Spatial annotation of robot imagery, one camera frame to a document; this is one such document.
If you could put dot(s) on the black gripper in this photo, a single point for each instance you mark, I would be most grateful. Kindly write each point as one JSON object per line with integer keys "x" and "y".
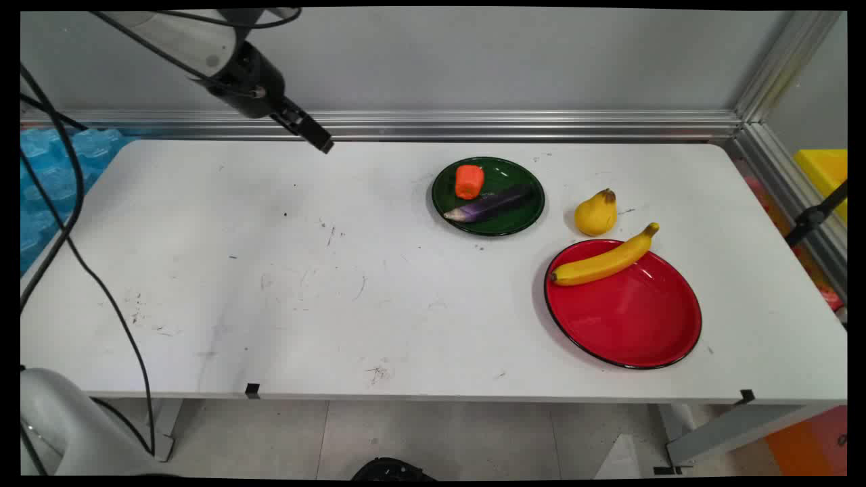
{"x": 247, "y": 78}

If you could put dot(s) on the orange toy carrot piece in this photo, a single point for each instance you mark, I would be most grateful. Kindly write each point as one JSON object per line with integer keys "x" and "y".
{"x": 469, "y": 181}

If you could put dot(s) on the purple toy eggplant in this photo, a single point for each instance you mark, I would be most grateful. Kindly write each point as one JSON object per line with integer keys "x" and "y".
{"x": 490, "y": 204}

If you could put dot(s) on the dark green round plate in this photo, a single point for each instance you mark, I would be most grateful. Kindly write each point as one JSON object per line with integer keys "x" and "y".
{"x": 521, "y": 216}

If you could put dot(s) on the blue bubble wrap sheet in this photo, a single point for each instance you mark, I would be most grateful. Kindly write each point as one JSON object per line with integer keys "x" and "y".
{"x": 47, "y": 182}

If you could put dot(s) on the black tape mark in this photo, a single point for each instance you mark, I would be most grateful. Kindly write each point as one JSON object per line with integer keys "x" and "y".
{"x": 746, "y": 397}
{"x": 252, "y": 390}

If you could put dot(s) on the yellow toy pear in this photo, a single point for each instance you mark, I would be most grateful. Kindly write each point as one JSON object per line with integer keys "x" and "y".
{"x": 595, "y": 215}

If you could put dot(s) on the yellow toy banana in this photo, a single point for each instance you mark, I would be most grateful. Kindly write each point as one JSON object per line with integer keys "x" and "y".
{"x": 602, "y": 262}

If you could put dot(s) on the white table leg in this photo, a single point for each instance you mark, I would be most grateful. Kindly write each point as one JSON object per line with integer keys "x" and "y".
{"x": 166, "y": 426}

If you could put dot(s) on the black round object on floor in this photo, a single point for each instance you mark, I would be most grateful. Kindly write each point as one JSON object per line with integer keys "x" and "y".
{"x": 392, "y": 469}

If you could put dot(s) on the red round plate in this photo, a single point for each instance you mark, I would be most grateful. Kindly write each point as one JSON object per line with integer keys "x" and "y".
{"x": 626, "y": 314}

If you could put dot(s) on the yellow plastic box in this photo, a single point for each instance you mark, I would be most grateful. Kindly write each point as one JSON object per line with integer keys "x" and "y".
{"x": 824, "y": 172}

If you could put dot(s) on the grey table leg foot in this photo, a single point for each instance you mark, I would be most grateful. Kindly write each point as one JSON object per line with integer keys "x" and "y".
{"x": 731, "y": 433}

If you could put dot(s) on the orange box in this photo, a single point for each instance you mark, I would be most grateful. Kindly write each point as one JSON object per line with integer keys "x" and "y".
{"x": 808, "y": 446}

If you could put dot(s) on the horizontal aluminium frame rail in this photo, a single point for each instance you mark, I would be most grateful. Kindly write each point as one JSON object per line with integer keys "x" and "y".
{"x": 507, "y": 125}

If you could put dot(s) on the slanted aluminium frame post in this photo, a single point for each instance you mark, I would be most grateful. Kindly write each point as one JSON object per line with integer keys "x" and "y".
{"x": 785, "y": 61}

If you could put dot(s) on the side aluminium frame rail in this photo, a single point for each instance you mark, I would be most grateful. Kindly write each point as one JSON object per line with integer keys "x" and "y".
{"x": 791, "y": 196}

